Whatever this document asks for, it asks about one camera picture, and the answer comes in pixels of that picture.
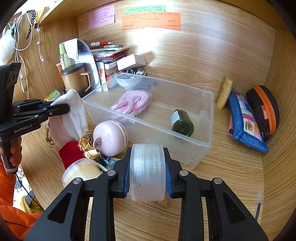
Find white drawstring fabric pouch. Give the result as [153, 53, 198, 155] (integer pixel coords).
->
[49, 89, 88, 145]

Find red gold charm pouch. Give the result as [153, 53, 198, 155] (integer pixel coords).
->
[59, 130, 102, 169]

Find clear jar cream puff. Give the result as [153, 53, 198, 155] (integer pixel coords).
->
[62, 158, 102, 187]

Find frosted setting powder jar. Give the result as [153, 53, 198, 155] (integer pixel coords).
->
[129, 144, 166, 202]

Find dark green spray bottle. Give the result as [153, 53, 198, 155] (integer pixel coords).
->
[170, 109, 194, 137]

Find person's left hand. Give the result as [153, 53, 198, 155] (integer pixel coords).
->
[0, 137, 22, 167]

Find green orange glue tube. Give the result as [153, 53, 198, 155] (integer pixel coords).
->
[44, 90, 61, 102]

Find brown mug with lid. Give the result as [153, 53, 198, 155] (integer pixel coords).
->
[61, 63, 93, 97]

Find orange jacket sleeve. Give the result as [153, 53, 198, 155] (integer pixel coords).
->
[0, 163, 42, 240]

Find green white carton box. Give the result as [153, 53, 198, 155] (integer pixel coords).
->
[59, 43, 71, 70]

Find pink round compact fan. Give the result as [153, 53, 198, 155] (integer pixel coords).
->
[93, 120, 128, 157]

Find silver metal bookend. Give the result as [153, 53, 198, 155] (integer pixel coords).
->
[61, 38, 99, 92]

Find blue foil sachet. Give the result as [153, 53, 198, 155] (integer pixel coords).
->
[96, 155, 111, 168]

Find stack of books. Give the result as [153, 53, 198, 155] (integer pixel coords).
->
[90, 43, 130, 86]

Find red white marker pen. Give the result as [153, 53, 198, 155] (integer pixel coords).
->
[90, 42, 113, 47]

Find green teal sachet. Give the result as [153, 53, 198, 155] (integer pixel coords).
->
[106, 157, 120, 170]

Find white bowl of beads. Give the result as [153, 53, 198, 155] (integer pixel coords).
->
[114, 68, 146, 90]

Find white cardboard box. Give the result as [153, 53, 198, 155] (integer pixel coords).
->
[117, 54, 147, 71]

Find wooden upper shelf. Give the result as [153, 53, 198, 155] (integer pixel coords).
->
[11, 0, 63, 23]

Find blue colourful fabric pouch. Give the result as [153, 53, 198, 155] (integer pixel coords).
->
[228, 91, 268, 153]

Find clear plastic storage bin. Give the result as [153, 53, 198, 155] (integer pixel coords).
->
[82, 76, 214, 169]

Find pink sticky note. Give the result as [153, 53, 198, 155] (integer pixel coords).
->
[88, 4, 115, 29]

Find black orange zipper case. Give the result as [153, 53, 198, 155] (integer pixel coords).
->
[246, 85, 280, 140]

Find green sticky note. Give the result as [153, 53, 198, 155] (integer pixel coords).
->
[124, 5, 166, 15]

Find yellow lotion tube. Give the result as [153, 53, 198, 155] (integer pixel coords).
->
[216, 77, 233, 109]

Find orange sticky note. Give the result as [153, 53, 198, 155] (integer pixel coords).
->
[121, 11, 181, 31]

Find pink rope in bag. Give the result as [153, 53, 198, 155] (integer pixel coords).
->
[110, 89, 153, 118]

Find white hanging cables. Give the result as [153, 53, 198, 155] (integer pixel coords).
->
[10, 10, 45, 100]

